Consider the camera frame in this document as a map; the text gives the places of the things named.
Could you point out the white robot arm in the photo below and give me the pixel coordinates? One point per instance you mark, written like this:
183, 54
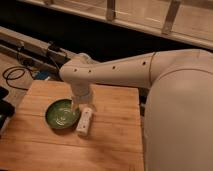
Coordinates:
178, 121

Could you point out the blue object on floor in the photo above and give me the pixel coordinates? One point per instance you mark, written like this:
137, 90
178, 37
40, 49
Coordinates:
42, 75

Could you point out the green ceramic bowl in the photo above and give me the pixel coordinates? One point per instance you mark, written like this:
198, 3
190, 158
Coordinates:
60, 115

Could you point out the black clamp on rail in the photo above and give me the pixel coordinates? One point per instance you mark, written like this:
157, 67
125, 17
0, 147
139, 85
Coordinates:
53, 47

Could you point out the white plastic bottle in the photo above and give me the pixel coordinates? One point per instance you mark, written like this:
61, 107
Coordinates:
84, 122

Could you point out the wooden rail along floor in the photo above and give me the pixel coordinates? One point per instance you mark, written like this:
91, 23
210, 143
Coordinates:
33, 46

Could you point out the black device at left edge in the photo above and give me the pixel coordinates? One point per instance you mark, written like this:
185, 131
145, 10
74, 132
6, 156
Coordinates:
6, 108

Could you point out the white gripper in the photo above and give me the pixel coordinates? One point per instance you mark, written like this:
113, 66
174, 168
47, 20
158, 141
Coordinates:
81, 94

